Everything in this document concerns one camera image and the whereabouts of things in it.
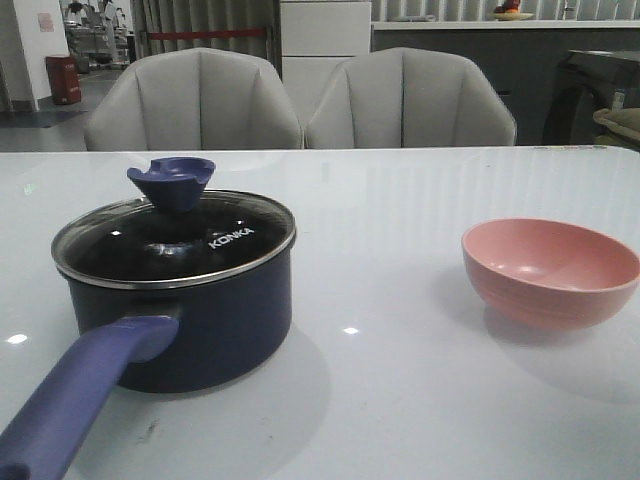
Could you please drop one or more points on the glass lid with blue knob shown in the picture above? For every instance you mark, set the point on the glass lid with blue knob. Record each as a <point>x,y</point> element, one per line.
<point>177,234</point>

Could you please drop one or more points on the pink bowl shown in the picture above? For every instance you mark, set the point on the pink bowl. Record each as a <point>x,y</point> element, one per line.
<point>549,274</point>

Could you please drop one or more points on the dark blue saucepan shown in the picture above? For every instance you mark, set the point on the dark blue saucepan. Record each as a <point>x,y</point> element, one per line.
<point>160,341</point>

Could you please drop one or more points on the right grey chair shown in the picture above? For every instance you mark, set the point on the right grey chair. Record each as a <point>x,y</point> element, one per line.
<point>409,98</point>

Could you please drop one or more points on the grey chair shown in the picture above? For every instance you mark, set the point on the grey chair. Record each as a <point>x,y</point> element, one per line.
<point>195,99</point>
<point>409,98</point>

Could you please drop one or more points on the left grey chair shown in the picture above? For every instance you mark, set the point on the left grey chair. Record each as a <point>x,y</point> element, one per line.
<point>195,99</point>

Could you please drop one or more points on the white cabinet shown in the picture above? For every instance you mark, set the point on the white cabinet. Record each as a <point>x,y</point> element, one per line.
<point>315,37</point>

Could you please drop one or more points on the grey counter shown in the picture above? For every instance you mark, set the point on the grey counter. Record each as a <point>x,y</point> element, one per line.
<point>518,57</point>

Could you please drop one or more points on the fruit plate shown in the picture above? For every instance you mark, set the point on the fruit plate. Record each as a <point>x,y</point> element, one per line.
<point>510,10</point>

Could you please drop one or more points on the red bin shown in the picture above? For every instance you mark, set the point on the red bin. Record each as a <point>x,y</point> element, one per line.
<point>63,79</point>

